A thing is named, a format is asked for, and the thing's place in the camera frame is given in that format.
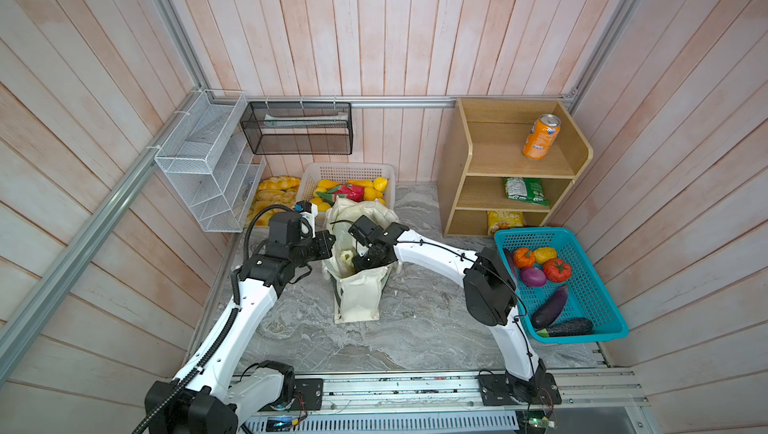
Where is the cream canvas tote bag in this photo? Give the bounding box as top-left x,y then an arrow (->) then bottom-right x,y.
322,198 -> 401,324

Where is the orange toy pumpkin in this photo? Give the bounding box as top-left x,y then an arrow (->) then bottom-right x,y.
513,247 -> 536,269

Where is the yellow plastic grocery bag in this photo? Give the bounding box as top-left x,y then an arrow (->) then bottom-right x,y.
336,249 -> 357,277

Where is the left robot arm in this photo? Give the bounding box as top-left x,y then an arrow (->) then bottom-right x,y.
135,201 -> 335,433

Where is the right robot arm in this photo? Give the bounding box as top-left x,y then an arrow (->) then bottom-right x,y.
348,216 -> 562,406

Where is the red toy dragon fruit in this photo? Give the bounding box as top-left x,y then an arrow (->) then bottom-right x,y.
315,184 -> 365,205

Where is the yellow toy lemon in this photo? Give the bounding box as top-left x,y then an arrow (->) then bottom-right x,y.
373,177 -> 389,192

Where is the yellow bread tray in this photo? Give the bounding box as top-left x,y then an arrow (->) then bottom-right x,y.
245,175 -> 301,226

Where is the yellow toy fruit left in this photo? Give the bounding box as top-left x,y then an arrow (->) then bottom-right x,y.
317,179 -> 339,190

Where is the white plastic fruit basket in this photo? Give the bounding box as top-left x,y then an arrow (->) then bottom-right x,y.
295,162 -> 396,209

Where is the yellow chips packet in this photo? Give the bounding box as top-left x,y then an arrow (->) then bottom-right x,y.
487,210 -> 525,236

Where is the wooden shelf unit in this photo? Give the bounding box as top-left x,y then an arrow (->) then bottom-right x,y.
437,98 -> 593,236

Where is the purple toy onion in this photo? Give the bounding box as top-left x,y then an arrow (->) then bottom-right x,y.
520,266 -> 548,288

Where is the green snack packet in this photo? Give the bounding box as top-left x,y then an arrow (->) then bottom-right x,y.
504,177 -> 550,206

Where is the yellow toy pepper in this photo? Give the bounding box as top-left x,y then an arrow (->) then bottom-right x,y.
533,246 -> 558,265

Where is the red toy tomato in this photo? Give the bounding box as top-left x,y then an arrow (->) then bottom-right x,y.
542,258 -> 573,284

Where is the purple toy eggplant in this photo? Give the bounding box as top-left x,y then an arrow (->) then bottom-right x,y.
530,285 -> 569,331

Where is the orange soda can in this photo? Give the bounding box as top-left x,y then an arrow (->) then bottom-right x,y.
522,113 -> 561,160

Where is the dark green toy cucumber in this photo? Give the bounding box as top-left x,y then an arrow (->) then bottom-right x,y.
536,317 -> 594,338

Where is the teal plastic basket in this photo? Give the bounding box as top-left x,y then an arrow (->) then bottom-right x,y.
494,227 -> 629,344

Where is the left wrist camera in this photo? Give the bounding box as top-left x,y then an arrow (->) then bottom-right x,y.
294,200 -> 318,238

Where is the black wire mesh basket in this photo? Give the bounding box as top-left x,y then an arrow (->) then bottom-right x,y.
240,100 -> 354,155

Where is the white wire mesh shelf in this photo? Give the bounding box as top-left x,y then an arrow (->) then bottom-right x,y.
155,90 -> 266,233

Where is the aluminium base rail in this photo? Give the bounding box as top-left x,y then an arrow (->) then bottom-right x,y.
149,367 -> 652,434

